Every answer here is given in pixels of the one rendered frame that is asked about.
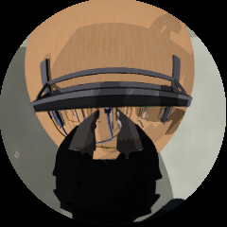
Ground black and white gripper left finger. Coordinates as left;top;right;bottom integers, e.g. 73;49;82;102
52;110;99;177

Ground black network port rack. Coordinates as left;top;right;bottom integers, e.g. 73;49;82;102
30;55;193;131

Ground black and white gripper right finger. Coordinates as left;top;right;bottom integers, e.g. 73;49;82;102
116;109;163;181

